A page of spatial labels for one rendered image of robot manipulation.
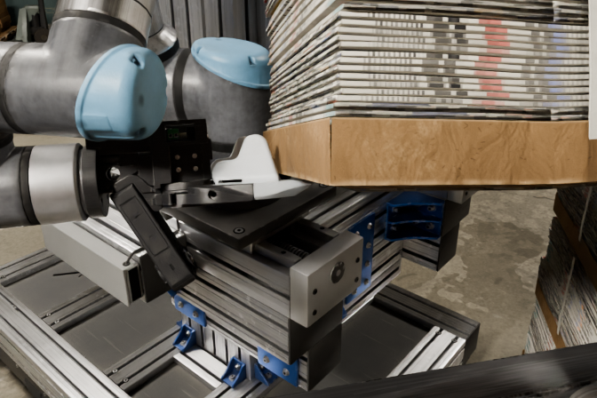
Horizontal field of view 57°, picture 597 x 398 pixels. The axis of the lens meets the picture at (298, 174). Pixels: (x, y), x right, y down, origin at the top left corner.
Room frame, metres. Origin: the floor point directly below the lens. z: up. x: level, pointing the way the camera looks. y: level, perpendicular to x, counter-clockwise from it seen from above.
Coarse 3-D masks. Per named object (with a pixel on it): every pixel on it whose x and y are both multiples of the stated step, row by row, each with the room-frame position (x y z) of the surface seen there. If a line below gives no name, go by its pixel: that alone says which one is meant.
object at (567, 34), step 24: (552, 0) 0.39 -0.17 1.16; (576, 0) 0.39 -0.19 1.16; (552, 24) 0.39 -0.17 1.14; (576, 24) 0.39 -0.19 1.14; (552, 48) 0.38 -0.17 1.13; (576, 48) 0.39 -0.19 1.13; (552, 72) 0.38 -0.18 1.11; (576, 72) 0.38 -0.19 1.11; (552, 96) 0.37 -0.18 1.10; (576, 96) 0.37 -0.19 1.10; (552, 120) 0.36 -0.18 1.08
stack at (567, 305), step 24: (576, 192) 1.00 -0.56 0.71; (576, 216) 0.97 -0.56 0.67; (552, 240) 1.08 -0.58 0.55; (552, 264) 1.06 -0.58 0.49; (576, 264) 0.93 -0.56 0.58; (552, 288) 1.01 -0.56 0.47; (576, 288) 0.90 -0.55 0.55; (552, 312) 0.99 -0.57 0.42; (576, 312) 0.87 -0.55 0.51; (528, 336) 1.10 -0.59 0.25; (576, 336) 0.85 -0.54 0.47
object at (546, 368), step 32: (544, 352) 0.44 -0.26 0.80; (576, 352) 0.44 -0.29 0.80; (352, 384) 0.40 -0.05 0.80; (384, 384) 0.40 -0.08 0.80; (416, 384) 0.40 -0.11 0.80; (448, 384) 0.40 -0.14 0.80; (480, 384) 0.40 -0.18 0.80; (512, 384) 0.40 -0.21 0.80; (544, 384) 0.40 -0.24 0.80; (576, 384) 0.40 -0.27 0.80
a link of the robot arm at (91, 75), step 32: (64, 0) 0.45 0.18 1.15; (96, 0) 0.44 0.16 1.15; (128, 0) 0.45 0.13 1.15; (64, 32) 0.43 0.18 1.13; (96, 32) 0.43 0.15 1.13; (128, 32) 0.44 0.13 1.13; (0, 64) 0.42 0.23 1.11; (32, 64) 0.41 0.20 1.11; (64, 64) 0.41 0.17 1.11; (96, 64) 0.40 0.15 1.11; (128, 64) 0.40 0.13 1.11; (160, 64) 0.44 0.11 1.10; (0, 96) 0.40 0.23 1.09; (32, 96) 0.40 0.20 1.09; (64, 96) 0.40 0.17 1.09; (96, 96) 0.39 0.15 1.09; (128, 96) 0.39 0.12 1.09; (160, 96) 0.44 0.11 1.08; (32, 128) 0.41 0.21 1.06; (64, 128) 0.40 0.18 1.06; (96, 128) 0.39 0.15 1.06; (128, 128) 0.39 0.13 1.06
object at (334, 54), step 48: (288, 0) 0.52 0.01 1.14; (336, 0) 0.36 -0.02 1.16; (384, 0) 0.36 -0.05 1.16; (432, 0) 0.37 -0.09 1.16; (480, 0) 0.38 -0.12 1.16; (528, 0) 0.39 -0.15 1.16; (288, 48) 0.52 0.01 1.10; (336, 48) 0.36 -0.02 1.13; (384, 48) 0.36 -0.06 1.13; (432, 48) 0.36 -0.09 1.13; (480, 48) 0.37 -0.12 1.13; (528, 48) 0.38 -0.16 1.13; (288, 96) 0.50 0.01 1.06; (336, 96) 0.34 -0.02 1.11; (384, 96) 0.34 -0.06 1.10; (432, 96) 0.35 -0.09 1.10; (480, 96) 0.36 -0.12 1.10; (528, 96) 0.36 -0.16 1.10
